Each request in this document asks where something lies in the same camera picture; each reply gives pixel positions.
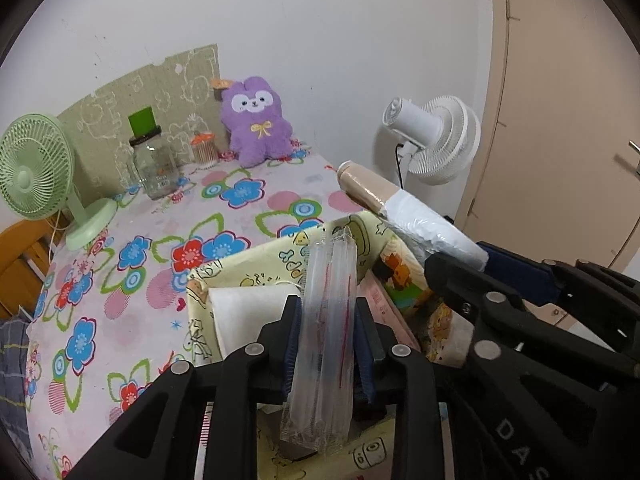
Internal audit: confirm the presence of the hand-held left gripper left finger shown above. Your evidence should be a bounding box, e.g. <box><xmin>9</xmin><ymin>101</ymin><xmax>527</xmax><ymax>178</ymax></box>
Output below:
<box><xmin>65</xmin><ymin>295</ymin><xmax>303</xmax><ymax>480</ymax></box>

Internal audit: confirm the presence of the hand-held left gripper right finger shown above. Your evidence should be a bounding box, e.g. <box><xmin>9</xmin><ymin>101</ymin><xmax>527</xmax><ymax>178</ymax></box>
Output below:
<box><xmin>350</xmin><ymin>297</ymin><xmax>481</xmax><ymax>480</ymax></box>

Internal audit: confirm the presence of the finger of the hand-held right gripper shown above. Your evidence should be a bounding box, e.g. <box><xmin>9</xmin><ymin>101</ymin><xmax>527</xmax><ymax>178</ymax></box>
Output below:
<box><xmin>477</xmin><ymin>241</ymin><xmax>640</xmax><ymax>312</ymax></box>
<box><xmin>424</xmin><ymin>252</ymin><xmax>531</xmax><ymax>342</ymax></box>

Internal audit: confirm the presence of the pink card packet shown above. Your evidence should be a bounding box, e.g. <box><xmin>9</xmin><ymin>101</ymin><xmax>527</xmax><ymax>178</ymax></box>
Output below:
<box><xmin>357</xmin><ymin>270</ymin><xmax>421</xmax><ymax>351</ymax></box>

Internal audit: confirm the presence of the clear straw packet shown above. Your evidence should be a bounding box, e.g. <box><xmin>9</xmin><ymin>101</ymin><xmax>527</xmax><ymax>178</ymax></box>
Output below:
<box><xmin>279</xmin><ymin>225</ymin><xmax>358</xmax><ymax>458</ymax></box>

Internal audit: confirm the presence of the white cloth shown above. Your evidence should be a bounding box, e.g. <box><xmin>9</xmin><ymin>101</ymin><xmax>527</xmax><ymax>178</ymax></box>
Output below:
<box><xmin>207</xmin><ymin>284</ymin><xmax>303</xmax><ymax>361</ymax></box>

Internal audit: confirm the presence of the yellow printed storage box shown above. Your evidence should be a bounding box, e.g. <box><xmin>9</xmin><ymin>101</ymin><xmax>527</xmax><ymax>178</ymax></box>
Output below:
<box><xmin>186</xmin><ymin>210</ymin><xmax>476</xmax><ymax>480</ymax></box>

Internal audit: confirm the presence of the beige roll of white bags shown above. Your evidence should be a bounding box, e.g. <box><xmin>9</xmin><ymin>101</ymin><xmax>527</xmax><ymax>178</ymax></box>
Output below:
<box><xmin>336</xmin><ymin>160</ymin><xmax>490</xmax><ymax>271</ymax></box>

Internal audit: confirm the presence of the white standing fan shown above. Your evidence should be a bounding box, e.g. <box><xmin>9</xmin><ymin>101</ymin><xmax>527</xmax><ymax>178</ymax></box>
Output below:
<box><xmin>382</xmin><ymin>95</ymin><xmax>482</xmax><ymax>188</ymax></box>

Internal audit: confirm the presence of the beige door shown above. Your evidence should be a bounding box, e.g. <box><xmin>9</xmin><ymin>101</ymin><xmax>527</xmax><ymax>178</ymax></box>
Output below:
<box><xmin>455</xmin><ymin>0</ymin><xmax>640</xmax><ymax>281</ymax></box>

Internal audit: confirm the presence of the small jar with orange lid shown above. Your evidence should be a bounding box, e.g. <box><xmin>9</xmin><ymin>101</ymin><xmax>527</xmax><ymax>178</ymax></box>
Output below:
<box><xmin>190</xmin><ymin>131</ymin><xmax>220</xmax><ymax>170</ymax></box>

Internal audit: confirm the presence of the purple plush bunny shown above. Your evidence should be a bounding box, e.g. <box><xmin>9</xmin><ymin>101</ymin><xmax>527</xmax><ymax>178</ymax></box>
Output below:
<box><xmin>212</xmin><ymin>76</ymin><xmax>295</xmax><ymax>168</ymax></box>

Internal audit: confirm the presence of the grey plaid pillow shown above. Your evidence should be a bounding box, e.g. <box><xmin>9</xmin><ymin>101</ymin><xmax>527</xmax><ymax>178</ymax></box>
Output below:
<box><xmin>0</xmin><ymin>317</ymin><xmax>31</xmax><ymax>421</ymax></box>

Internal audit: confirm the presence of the wooden chair back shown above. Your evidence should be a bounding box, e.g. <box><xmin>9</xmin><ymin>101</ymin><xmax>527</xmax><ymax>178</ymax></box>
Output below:
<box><xmin>0</xmin><ymin>220</ymin><xmax>66</xmax><ymax>318</ymax></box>

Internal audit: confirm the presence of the green plastic cup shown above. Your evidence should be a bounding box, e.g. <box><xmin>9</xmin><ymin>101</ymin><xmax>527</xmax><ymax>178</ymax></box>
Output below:
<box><xmin>128</xmin><ymin>105</ymin><xmax>158</xmax><ymax>137</ymax></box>

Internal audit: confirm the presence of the green printed board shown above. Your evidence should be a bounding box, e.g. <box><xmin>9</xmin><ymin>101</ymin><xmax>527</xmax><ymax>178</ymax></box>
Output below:
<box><xmin>56</xmin><ymin>44</ymin><xmax>221</xmax><ymax>196</ymax></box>

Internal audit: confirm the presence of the green desk fan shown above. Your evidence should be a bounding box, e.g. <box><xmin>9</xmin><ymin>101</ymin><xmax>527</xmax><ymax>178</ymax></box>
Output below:
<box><xmin>0</xmin><ymin>114</ymin><xmax>119</xmax><ymax>252</ymax></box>

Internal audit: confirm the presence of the glass jar with handle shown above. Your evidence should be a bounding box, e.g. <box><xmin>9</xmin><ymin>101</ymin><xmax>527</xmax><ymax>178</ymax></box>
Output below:
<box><xmin>127</xmin><ymin>127</ymin><xmax>181</xmax><ymax>200</ymax></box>

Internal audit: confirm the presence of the white fan cable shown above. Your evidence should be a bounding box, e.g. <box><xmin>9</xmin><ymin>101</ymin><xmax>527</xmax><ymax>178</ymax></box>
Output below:
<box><xmin>47</xmin><ymin>209</ymin><xmax>67</xmax><ymax>247</ymax></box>

